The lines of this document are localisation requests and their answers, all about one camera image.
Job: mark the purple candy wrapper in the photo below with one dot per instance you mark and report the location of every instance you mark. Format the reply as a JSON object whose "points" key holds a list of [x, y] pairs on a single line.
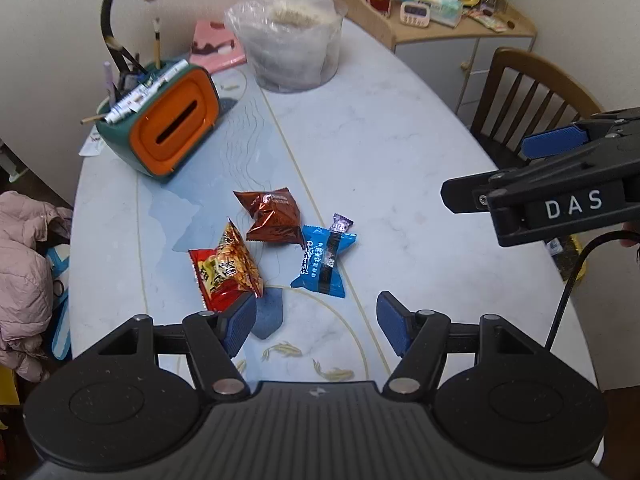
{"points": [[341, 223]]}

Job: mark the dark red foil packet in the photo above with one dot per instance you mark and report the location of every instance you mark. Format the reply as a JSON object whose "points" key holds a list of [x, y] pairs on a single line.
{"points": [[275, 214]]}

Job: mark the white marker pen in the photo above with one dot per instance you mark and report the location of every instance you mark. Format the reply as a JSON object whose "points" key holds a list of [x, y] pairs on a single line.
{"points": [[137, 97]]}

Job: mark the red orange chip bag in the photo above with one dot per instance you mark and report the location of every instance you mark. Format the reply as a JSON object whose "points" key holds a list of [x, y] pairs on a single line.
{"points": [[225, 272]]}

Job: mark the orange green tissue box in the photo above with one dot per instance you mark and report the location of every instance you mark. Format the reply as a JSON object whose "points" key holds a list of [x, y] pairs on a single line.
{"points": [[169, 128]]}

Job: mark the brown wooden chair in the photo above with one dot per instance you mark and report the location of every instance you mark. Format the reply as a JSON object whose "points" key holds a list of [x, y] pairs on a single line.
{"points": [[525, 94]]}

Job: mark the clear plastic bag of food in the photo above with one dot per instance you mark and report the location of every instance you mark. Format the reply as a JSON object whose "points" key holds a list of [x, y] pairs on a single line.
{"points": [[290, 45]]}

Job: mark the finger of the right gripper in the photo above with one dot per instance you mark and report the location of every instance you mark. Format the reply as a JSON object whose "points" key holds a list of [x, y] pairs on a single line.
{"points": [[607, 125], [585, 189]]}

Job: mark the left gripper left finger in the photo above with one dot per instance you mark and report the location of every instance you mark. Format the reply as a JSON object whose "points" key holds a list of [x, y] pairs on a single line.
{"points": [[213, 340]]}

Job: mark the wooden corner cabinet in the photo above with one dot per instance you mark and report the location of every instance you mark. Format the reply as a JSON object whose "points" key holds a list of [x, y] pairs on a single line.
{"points": [[453, 62]]}

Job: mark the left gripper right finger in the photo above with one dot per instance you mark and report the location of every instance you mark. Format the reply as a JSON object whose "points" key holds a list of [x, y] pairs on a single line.
{"points": [[419, 339]]}

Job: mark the blue black snack packet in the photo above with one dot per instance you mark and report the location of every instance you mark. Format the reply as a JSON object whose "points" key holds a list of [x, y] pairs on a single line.
{"points": [[318, 270]]}

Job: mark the yellow basket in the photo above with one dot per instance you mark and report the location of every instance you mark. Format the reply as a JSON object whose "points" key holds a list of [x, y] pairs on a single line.
{"points": [[564, 251]]}

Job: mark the white digital timer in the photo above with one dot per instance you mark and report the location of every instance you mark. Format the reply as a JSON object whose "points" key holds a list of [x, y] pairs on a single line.
{"points": [[415, 14]]}

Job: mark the pink booklet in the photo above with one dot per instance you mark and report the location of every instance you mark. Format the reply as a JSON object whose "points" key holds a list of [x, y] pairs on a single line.
{"points": [[215, 48]]}

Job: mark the pink padded jacket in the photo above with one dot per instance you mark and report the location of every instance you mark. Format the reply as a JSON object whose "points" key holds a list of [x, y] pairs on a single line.
{"points": [[26, 279]]}

